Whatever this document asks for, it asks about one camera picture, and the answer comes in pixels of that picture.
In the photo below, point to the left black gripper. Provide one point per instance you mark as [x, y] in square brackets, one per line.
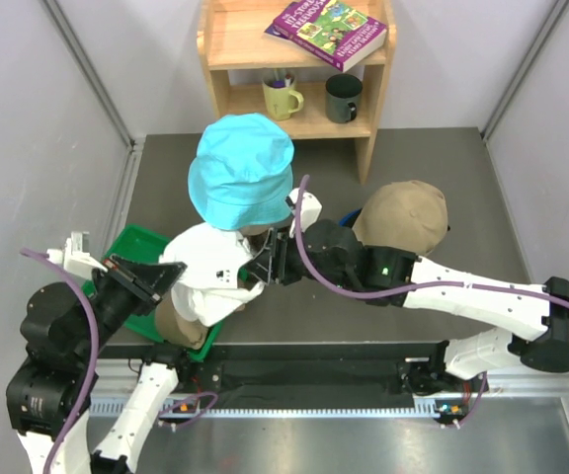
[148, 281]

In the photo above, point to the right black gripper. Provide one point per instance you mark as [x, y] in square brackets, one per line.
[279, 248]

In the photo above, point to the white hat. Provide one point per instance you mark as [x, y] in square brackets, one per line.
[208, 290]

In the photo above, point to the cyan bucket hat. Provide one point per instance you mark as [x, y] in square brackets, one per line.
[242, 173]

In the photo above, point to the blue baseball cap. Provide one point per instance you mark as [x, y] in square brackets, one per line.
[350, 219]

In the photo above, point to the tan hat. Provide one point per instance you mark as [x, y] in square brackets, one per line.
[410, 216]

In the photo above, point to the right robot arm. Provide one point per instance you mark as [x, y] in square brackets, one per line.
[529, 323]

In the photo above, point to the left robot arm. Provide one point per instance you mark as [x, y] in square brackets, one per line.
[67, 325]

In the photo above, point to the cream mannequin head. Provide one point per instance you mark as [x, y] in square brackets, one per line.
[254, 237]

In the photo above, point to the green plastic tray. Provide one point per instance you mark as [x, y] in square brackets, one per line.
[138, 244]

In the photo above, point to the brown hat in tray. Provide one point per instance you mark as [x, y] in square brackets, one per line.
[175, 329]

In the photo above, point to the yellow-green mug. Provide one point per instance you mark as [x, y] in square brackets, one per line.
[281, 98]

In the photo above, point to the pens in mug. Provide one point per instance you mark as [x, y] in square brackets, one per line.
[278, 78]

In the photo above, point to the dark green mug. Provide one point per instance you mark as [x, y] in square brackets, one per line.
[343, 96]

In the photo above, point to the wooden shelf unit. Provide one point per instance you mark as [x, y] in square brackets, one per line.
[231, 37]

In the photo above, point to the purple children's book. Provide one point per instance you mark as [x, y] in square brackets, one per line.
[333, 31]

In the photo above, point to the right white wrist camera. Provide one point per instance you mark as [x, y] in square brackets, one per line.
[310, 210]

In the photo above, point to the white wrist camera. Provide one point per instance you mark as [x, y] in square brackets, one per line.
[310, 210]
[75, 257]

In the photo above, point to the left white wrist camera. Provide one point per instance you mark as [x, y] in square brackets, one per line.
[75, 257]

